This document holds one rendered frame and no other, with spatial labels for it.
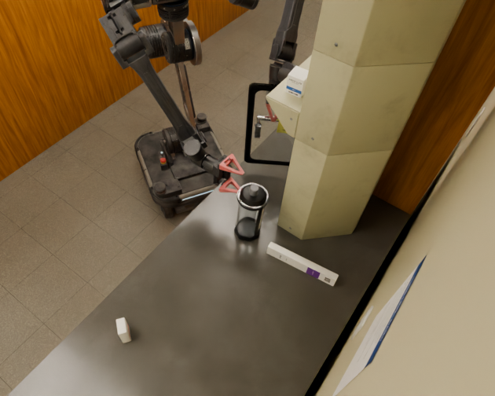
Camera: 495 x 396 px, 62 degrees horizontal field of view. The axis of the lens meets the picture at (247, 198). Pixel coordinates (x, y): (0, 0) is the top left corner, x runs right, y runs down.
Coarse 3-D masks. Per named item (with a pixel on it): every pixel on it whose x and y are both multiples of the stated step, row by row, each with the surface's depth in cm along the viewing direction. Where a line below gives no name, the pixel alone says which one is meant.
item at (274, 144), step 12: (252, 84) 139; (264, 84) 139; (264, 96) 143; (264, 108) 148; (264, 120) 152; (276, 120) 152; (252, 132) 157; (264, 132) 157; (276, 132) 156; (252, 144) 162; (264, 144) 162; (276, 144) 162; (288, 144) 161; (252, 156) 168; (264, 156) 168; (276, 156) 167; (288, 156) 167
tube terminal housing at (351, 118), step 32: (320, 64) 99; (416, 64) 97; (320, 96) 106; (352, 96) 101; (384, 96) 103; (416, 96) 105; (320, 128) 113; (352, 128) 111; (384, 128) 113; (320, 160) 121; (352, 160) 122; (384, 160) 124; (288, 192) 141; (320, 192) 133; (352, 192) 136; (288, 224) 154; (320, 224) 149; (352, 224) 153
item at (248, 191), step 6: (246, 186) 139; (252, 186) 136; (258, 186) 140; (240, 192) 138; (246, 192) 138; (252, 192) 136; (258, 192) 138; (264, 192) 138; (240, 198) 138; (246, 198) 136; (252, 198) 136; (258, 198) 137; (264, 198) 138; (252, 204) 136; (258, 204) 136
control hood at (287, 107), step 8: (304, 64) 127; (280, 88) 120; (272, 96) 117; (280, 96) 118; (288, 96) 118; (272, 104) 118; (280, 104) 116; (288, 104) 116; (296, 104) 116; (280, 112) 118; (288, 112) 116; (296, 112) 114; (280, 120) 120; (288, 120) 118; (296, 120) 116; (288, 128) 120; (296, 128) 119
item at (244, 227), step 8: (248, 184) 142; (256, 184) 142; (240, 200) 137; (240, 208) 141; (256, 208) 136; (240, 216) 144; (248, 216) 141; (256, 216) 142; (240, 224) 148; (248, 224) 145; (240, 232) 151; (248, 232) 150
